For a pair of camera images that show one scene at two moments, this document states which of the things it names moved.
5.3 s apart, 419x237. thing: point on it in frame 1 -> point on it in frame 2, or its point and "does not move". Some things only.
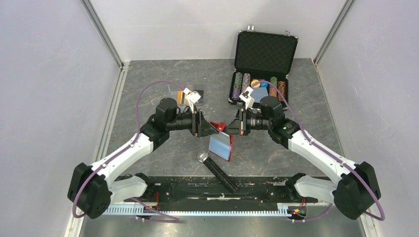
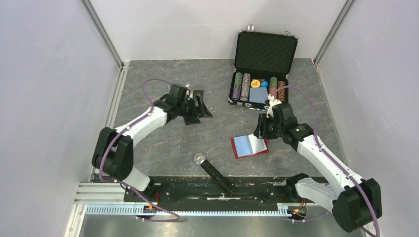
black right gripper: (234, 128) -> (261, 132)
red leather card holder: (221, 143) -> (248, 145)
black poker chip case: (263, 62) does not move
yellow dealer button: (253, 82) does not move
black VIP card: (200, 92) does not move
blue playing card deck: (258, 93) does not move
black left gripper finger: (206, 129) -> (202, 110)
